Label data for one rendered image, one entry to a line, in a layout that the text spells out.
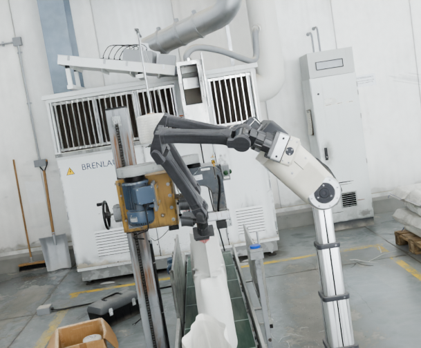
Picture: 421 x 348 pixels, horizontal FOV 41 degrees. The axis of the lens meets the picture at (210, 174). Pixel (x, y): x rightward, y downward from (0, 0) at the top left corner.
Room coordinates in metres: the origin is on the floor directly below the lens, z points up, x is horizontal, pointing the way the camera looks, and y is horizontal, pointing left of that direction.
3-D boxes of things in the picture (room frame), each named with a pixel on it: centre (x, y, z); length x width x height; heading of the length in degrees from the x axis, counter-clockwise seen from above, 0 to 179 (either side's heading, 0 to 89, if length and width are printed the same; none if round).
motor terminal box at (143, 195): (3.05, 0.38, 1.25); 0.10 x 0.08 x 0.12; 116
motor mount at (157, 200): (3.21, 0.34, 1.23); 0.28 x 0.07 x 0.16; 1
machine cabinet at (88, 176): (6.54, 0.48, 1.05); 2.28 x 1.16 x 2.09; 91
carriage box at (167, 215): (3.38, 0.40, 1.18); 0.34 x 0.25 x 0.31; 91
